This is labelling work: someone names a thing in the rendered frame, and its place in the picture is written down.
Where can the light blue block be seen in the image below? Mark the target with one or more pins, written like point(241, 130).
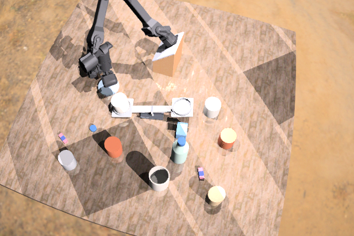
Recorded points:
point(181, 130)

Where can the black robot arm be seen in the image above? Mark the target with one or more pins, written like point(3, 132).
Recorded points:
point(98, 52)

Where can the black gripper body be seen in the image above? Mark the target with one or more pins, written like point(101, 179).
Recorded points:
point(109, 78)

